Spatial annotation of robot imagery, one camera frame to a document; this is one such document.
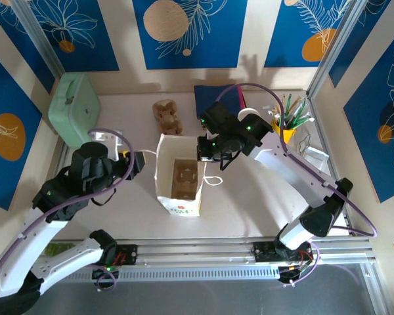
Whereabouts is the white paper bag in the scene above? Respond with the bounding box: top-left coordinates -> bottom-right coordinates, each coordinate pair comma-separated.
138,133 -> 224,218

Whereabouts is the white black paper cup stack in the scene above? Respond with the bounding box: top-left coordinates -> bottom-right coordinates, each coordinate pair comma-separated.
236,107 -> 262,121

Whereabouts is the navy blue napkin stack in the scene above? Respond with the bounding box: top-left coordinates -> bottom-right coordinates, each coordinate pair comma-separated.
193,84 -> 242,121

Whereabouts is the yellow plastic bucket holder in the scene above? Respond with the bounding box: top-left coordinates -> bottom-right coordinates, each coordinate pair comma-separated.
271,117 -> 298,144

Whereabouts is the mint green carry case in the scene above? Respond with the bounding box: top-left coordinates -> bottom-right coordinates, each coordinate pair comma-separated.
48,72 -> 102,148

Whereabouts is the thin green stirrer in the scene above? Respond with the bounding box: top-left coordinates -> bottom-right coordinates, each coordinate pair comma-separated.
283,93 -> 292,127

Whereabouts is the green wrapped straw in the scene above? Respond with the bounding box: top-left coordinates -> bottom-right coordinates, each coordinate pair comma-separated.
294,113 -> 313,129
290,98 -> 308,128

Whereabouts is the clear plastic tray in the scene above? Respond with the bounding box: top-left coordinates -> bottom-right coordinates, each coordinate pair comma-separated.
301,146 -> 329,175

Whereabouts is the green sticker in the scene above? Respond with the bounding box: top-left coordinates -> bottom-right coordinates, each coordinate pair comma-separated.
45,242 -> 76,257

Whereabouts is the black controller board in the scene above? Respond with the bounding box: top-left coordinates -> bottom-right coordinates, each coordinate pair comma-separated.
91,266 -> 119,280
278,264 -> 308,283

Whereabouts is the grey metal sheet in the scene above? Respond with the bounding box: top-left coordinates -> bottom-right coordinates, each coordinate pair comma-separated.
29,278 -> 375,315

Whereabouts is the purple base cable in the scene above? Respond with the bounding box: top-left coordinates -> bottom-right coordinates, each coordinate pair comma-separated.
280,252 -> 322,289
97,265 -> 119,292

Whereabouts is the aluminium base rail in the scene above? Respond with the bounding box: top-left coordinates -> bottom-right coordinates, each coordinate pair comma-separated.
49,238 -> 372,266

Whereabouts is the aluminium frame post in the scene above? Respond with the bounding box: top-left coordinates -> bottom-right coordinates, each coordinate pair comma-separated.
307,0 -> 372,99
10,0 -> 67,79

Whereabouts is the grey slotted cable duct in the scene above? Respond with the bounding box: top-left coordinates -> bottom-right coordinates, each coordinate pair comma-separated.
65,264 -> 282,282

